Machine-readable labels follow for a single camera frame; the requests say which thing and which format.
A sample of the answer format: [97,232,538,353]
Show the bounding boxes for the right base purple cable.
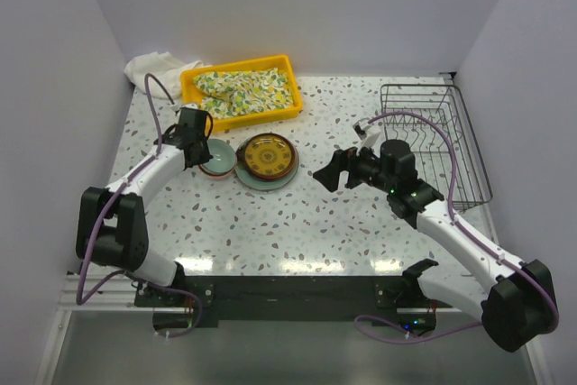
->
[354,314,483,344]

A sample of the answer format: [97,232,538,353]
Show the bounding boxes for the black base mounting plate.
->
[134,276,440,335]

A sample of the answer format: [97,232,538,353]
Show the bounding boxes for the yellow plastic tray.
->
[180,55,303,132]

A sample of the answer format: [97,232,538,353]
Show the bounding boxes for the large celadon green plate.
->
[234,165,298,191]

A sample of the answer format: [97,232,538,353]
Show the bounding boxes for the white cloth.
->
[124,51,207,99]

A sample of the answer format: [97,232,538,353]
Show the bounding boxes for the lemon print cloth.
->
[193,68,294,119]

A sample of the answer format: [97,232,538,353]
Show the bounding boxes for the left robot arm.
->
[76,105,214,306]

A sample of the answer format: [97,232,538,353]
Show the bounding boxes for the pale green bowl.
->
[201,139,237,172]

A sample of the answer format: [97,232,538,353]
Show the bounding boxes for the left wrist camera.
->
[171,103,198,114]

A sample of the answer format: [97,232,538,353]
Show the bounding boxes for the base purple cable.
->
[155,288,206,339]
[354,314,483,344]

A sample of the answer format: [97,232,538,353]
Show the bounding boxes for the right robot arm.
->
[313,140,559,353]

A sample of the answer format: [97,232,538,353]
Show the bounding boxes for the black wire dish rack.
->
[380,84,493,211]

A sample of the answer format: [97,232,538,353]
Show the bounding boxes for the white red patterned bowl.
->
[198,165,234,179]

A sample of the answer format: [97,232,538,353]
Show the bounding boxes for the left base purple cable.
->
[155,288,206,339]

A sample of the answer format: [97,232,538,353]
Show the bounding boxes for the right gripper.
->
[312,138,395,194]

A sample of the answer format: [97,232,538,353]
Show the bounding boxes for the yellow patterned plate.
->
[243,133,295,178]

